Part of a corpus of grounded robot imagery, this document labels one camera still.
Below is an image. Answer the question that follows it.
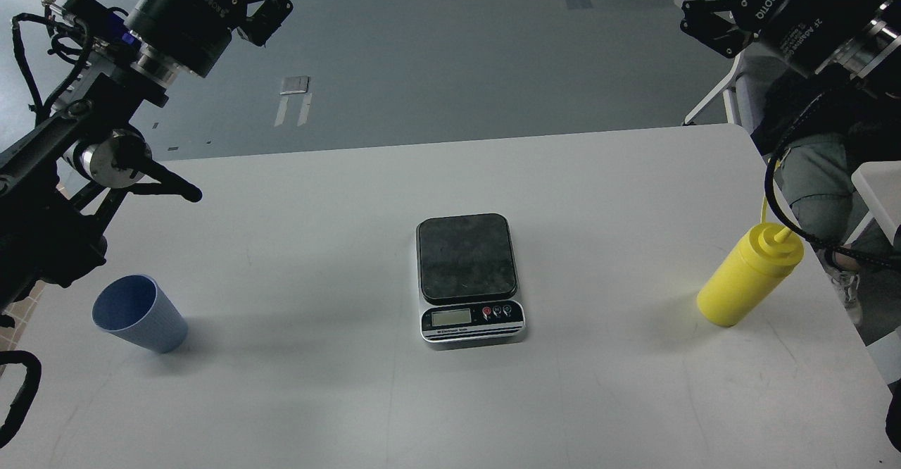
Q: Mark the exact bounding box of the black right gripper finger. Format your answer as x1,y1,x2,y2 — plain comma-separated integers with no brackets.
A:
680,0,754,58

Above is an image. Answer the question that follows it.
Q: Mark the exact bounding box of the blue ribbed plastic cup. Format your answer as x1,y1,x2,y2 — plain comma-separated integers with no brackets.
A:
92,275,189,354

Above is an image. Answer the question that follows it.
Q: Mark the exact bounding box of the yellow squeeze bottle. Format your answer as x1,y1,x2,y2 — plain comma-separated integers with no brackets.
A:
695,200,805,327

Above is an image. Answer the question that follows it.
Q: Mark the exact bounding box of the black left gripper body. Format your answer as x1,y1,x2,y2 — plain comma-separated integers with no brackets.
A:
125,0,247,77

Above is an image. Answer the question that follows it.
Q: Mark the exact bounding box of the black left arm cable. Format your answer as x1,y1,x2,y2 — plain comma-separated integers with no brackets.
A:
0,349,42,450

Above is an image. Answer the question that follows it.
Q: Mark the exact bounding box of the white office chair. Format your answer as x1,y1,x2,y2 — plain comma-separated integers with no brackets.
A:
681,52,750,127

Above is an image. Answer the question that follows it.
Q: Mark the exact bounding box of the seated person in dark clothes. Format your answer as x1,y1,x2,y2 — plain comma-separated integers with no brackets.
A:
750,64,901,329

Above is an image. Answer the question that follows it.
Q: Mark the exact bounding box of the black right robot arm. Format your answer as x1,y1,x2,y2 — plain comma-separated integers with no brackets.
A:
680,0,899,93

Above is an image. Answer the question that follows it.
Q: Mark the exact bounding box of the digital kitchen scale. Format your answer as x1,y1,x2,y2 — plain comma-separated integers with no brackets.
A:
415,213,527,347

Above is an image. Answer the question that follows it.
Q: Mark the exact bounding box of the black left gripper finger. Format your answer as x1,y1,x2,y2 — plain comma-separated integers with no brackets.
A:
237,0,294,46

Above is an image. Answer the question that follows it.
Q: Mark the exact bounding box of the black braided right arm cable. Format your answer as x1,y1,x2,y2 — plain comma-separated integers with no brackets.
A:
764,89,901,269

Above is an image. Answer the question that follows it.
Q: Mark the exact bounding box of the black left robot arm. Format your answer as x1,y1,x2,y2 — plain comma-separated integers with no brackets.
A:
1,0,293,311

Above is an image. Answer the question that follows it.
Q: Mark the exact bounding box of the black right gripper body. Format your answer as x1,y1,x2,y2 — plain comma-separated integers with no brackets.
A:
733,0,899,77

